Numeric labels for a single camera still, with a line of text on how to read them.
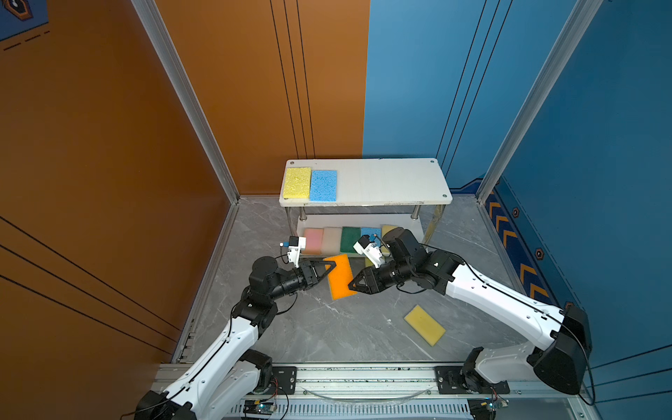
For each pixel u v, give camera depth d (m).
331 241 0.94
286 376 0.74
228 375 0.57
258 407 0.71
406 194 0.74
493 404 0.70
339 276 0.70
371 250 0.66
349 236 0.99
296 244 0.69
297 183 0.75
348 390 0.72
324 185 0.74
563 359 0.38
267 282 0.57
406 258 0.55
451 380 0.72
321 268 0.70
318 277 0.67
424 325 0.83
